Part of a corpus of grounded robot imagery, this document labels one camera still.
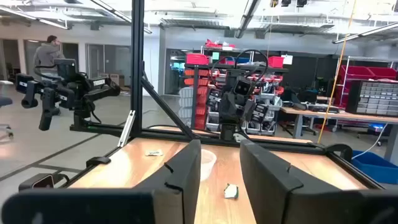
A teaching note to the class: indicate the red storage bin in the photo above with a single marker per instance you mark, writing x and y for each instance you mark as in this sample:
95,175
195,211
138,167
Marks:
276,61
196,59

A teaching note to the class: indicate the grey parts drawer cabinet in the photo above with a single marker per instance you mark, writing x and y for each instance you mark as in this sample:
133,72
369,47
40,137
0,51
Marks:
376,98

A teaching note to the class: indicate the metal shelf rack with bins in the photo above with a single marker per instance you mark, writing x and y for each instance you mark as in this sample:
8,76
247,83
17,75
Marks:
199,93

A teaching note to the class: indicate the black aluminium table frame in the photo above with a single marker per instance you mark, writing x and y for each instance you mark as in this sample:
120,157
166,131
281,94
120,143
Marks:
136,62

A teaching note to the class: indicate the person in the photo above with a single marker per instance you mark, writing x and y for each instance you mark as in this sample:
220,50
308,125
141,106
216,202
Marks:
46,56

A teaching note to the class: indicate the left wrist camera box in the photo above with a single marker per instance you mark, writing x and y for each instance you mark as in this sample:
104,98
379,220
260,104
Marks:
242,87

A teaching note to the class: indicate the white rack with red bins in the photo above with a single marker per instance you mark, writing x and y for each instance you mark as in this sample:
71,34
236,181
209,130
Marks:
357,73

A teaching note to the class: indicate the black frame clamp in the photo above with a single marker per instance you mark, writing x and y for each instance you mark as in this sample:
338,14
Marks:
342,148
98,161

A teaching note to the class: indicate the wooden workbench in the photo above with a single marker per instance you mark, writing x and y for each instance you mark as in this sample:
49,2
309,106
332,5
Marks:
342,115

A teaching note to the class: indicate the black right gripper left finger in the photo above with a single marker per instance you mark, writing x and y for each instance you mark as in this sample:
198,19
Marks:
183,186

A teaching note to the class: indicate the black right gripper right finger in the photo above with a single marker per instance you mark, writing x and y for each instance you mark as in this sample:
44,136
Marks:
267,186

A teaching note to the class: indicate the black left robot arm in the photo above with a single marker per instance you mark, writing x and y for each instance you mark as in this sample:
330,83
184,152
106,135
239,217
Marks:
228,130

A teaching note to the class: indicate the Stevia sweetener packet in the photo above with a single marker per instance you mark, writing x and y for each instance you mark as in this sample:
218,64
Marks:
154,152
230,191

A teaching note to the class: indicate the ceiling strip light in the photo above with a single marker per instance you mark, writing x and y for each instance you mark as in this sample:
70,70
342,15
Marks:
367,32
118,14
46,22

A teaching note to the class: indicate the blue plastic tub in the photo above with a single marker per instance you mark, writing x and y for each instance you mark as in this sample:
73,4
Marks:
376,168

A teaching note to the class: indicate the black unused robot arm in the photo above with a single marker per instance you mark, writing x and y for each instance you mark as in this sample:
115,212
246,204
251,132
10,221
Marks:
77,93

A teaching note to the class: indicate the clear plastic cup bin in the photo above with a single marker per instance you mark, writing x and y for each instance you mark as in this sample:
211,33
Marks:
207,161

